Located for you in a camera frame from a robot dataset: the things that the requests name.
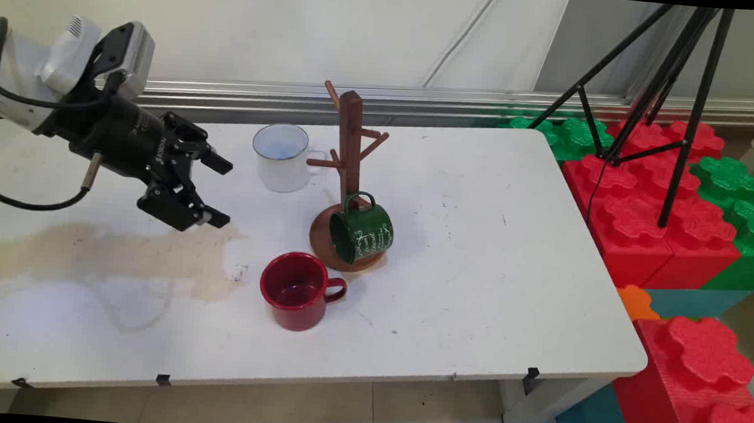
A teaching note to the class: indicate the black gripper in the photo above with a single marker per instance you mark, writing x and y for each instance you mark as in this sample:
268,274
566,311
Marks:
120,134

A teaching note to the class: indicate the green enamel mug white print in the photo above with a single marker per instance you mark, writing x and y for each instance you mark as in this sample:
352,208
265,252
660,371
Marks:
369,234

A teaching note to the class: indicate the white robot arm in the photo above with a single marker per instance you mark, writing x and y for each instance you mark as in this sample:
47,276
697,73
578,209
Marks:
14,80

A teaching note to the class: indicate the brown wooden mug tree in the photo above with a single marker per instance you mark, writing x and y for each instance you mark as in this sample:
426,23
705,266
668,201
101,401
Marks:
348,143

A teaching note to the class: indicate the red enamel mug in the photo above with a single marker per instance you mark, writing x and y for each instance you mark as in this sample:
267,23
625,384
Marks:
297,312

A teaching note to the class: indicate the black tape strip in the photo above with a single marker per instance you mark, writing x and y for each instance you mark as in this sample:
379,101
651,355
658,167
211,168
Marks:
163,380
531,373
20,382

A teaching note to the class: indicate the green foam block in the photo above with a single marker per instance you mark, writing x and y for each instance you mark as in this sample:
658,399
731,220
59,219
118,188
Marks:
578,136
752,257

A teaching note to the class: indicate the red foam block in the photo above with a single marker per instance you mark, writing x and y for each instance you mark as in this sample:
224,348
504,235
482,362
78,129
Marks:
627,242
689,399
700,138

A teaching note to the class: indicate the orange foam piece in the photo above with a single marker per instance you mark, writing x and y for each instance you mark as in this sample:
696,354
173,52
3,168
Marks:
636,302

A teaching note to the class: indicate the black tripod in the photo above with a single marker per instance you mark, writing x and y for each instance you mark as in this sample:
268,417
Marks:
687,140

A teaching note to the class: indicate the teal foam block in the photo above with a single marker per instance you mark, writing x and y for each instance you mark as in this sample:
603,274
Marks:
696,303

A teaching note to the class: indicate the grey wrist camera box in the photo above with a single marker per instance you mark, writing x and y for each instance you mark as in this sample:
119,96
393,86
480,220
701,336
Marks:
137,55

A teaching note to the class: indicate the aluminium wall rail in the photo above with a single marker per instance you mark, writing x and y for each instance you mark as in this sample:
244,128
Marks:
425,99

